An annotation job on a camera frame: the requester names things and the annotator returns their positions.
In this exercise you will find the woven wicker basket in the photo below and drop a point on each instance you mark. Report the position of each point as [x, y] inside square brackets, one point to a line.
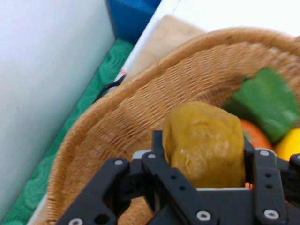
[150, 103]

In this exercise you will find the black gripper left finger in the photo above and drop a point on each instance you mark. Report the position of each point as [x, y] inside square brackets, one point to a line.
[161, 178]

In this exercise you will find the brown toy potato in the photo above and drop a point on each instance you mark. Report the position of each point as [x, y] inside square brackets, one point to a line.
[206, 145]

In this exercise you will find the green toy bell pepper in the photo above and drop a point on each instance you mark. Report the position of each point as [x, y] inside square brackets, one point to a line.
[264, 103]

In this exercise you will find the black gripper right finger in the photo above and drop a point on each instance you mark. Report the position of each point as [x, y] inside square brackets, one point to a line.
[269, 187]

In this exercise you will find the wooden cutting board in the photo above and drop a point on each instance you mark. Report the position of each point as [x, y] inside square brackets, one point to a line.
[164, 42]

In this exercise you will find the yellow toy bell pepper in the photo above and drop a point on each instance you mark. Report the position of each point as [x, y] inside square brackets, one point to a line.
[289, 145]

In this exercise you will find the orange toy tomato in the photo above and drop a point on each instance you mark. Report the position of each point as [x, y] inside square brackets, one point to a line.
[255, 138]

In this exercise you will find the teal foam mat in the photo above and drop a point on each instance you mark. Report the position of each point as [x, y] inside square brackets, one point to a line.
[77, 112]

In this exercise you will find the blue box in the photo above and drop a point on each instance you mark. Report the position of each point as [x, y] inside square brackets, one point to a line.
[131, 16]

